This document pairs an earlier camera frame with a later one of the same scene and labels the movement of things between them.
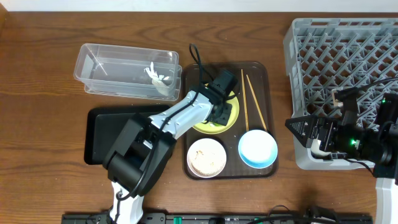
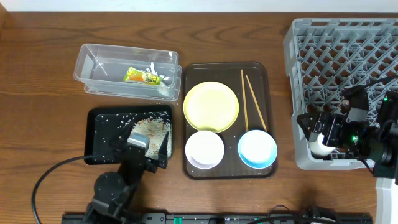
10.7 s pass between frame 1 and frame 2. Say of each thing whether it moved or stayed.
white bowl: moved
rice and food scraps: moved
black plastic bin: stayed
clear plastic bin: stayed
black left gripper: moved
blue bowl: stayed
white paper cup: stayed
